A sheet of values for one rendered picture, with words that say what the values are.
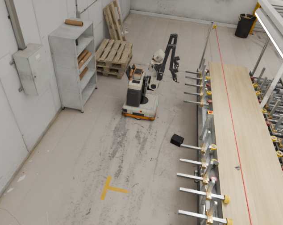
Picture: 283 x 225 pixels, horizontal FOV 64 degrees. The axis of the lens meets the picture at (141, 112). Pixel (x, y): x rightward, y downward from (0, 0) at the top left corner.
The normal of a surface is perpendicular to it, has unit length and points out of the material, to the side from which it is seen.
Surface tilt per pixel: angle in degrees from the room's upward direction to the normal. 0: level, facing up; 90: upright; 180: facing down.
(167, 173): 0
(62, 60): 90
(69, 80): 90
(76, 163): 0
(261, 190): 0
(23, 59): 90
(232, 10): 90
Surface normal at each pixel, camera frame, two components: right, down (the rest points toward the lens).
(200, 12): -0.18, 0.64
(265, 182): 0.08, -0.75
